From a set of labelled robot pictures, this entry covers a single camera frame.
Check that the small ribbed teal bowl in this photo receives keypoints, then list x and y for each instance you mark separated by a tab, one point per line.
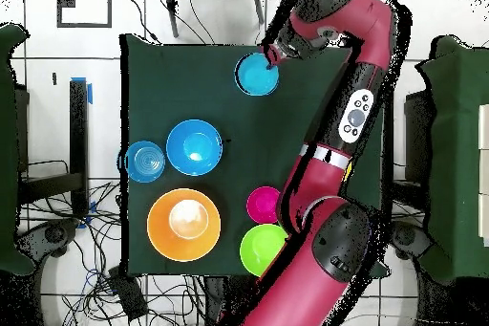
254	77

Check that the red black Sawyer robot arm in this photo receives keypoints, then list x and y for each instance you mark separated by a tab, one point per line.
321	188

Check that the white boxes stack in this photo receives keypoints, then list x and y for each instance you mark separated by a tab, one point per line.
484	173

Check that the dark green tablecloth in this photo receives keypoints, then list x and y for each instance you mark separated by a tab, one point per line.
191	85

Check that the large blue bowl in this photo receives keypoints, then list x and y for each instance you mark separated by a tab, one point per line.
195	148

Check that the pink red bowl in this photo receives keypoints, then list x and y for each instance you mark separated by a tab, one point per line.
261	205

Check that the shallow blue bowl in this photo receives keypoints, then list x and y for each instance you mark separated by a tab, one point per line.
145	161

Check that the black equipment stand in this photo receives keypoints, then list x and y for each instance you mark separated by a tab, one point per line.
418	138

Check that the green bowl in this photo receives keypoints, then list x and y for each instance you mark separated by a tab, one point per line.
259	249

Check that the large yellow bowl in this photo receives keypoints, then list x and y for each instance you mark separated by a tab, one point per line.
160	226

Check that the black stand bar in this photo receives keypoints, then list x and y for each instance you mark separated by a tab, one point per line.
79	131

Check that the green cloth side table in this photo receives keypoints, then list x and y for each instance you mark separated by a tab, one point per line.
458	150
7	150

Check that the black power box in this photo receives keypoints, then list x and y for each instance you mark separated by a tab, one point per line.
128	295

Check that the dark grey chair with knob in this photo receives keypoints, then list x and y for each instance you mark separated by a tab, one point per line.
55	234

